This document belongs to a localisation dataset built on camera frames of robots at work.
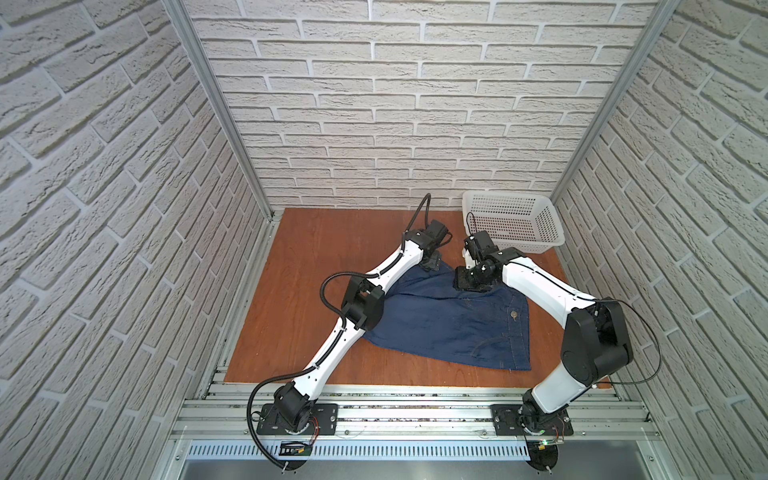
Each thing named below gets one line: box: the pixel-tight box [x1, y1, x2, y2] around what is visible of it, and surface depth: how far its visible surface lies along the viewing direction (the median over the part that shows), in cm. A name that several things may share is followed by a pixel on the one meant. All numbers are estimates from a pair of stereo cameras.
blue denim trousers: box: [362, 260, 532, 371], surface depth 89 cm
